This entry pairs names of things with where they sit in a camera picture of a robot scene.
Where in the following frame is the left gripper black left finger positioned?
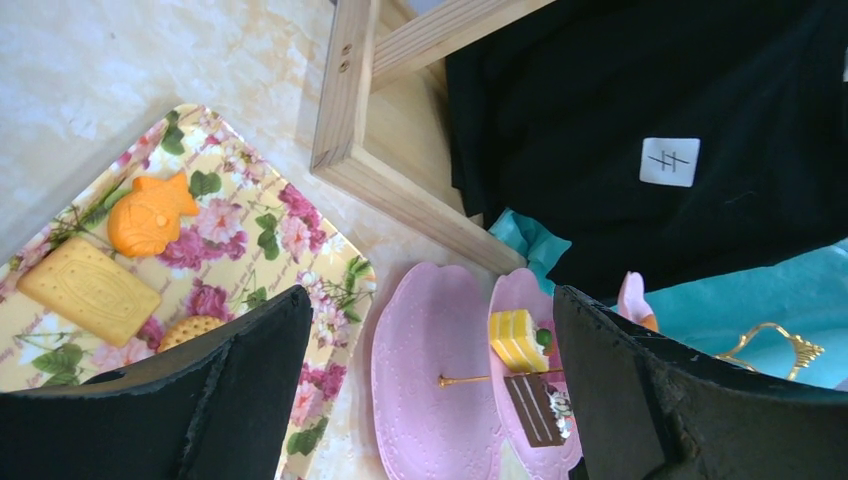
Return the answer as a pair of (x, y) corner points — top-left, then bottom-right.
(1, 286), (313, 479)

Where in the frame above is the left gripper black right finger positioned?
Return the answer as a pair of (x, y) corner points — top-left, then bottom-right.
(553, 286), (847, 479)

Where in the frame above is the chocolate cake slice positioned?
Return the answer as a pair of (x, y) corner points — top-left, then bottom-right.
(504, 374), (574, 448)

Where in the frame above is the yellow cake slice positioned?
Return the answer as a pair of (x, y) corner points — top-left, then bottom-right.
(488, 309), (550, 373)

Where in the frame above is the teal t-shirt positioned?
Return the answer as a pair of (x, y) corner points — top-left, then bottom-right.
(488, 208), (848, 391)

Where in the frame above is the round smooth biscuit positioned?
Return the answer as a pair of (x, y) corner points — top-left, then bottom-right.
(640, 314), (659, 332)

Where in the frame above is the pink cake slice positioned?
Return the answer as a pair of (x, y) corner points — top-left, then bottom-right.
(535, 327), (556, 357)

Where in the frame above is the round ridged biscuit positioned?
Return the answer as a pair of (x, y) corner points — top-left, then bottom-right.
(157, 316), (225, 353)

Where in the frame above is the floral serving tray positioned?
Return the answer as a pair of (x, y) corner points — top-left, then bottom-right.
(1, 104), (375, 479)

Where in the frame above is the rectangular yellow biscuit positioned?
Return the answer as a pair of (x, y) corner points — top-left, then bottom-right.
(17, 237), (161, 348)

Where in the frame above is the orange fish shaped biscuit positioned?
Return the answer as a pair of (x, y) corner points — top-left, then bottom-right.
(107, 171), (199, 258)

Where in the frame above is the pink three-tier cake stand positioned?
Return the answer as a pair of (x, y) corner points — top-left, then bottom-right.
(370, 261), (826, 480)

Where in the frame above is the black t-shirt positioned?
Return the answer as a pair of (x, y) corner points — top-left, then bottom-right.
(446, 1), (847, 300)

